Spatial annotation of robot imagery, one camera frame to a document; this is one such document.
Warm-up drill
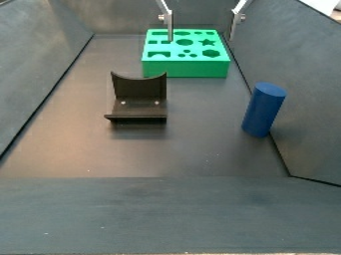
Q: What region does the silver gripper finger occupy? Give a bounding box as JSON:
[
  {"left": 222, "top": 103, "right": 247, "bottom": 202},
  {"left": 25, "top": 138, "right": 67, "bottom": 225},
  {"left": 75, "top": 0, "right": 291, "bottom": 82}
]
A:
[
  {"left": 157, "top": 0, "right": 173, "bottom": 42},
  {"left": 229, "top": 0, "right": 249, "bottom": 40}
]

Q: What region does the blue oval cylinder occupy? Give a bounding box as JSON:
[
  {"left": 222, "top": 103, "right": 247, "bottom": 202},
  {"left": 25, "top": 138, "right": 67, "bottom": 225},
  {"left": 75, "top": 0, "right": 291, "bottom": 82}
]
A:
[{"left": 241, "top": 82, "right": 287, "bottom": 137}]

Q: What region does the green shape sorting board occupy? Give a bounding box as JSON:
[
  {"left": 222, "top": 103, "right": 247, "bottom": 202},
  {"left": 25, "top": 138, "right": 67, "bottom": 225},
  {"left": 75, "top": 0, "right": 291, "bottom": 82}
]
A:
[{"left": 142, "top": 29, "right": 231, "bottom": 78}]

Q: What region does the black curved holder stand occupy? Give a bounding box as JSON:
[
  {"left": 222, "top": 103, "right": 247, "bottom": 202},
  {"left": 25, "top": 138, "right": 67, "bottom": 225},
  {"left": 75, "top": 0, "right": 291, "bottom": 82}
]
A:
[{"left": 105, "top": 73, "right": 169, "bottom": 122}]

